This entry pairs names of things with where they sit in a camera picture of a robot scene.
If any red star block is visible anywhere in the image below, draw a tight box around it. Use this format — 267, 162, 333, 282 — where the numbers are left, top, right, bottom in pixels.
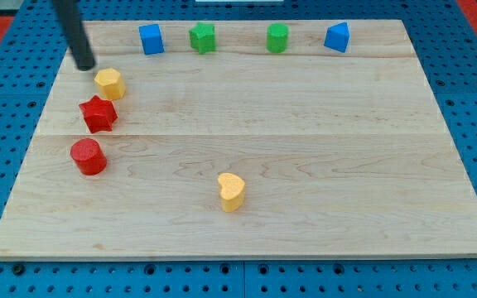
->
79, 95, 118, 133

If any blue cube block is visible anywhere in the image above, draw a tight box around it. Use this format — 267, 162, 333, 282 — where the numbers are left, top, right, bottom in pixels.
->
138, 24, 165, 55

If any red cylinder block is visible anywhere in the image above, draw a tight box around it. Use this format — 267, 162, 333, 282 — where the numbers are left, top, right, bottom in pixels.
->
70, 138, 107, 175

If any yellow hexagon block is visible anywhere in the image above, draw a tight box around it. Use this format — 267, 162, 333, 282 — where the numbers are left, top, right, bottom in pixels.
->
94, 68, 126, 101

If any green cylinder block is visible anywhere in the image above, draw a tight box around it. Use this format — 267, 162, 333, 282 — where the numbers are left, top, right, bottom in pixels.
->
266, 23, 289, 53

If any yellow heart block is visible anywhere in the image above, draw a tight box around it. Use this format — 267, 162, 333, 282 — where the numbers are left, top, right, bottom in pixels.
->
217, 173, 246, 213

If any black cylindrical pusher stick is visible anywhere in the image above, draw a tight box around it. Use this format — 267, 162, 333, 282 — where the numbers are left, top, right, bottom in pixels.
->
51, 0, 95, 71

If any light wooden board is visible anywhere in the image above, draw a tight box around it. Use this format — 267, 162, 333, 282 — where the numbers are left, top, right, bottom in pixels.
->
0, 19, 477, 262

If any green star block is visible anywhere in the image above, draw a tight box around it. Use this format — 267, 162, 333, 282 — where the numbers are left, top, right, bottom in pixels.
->
189, 22, 216, 55

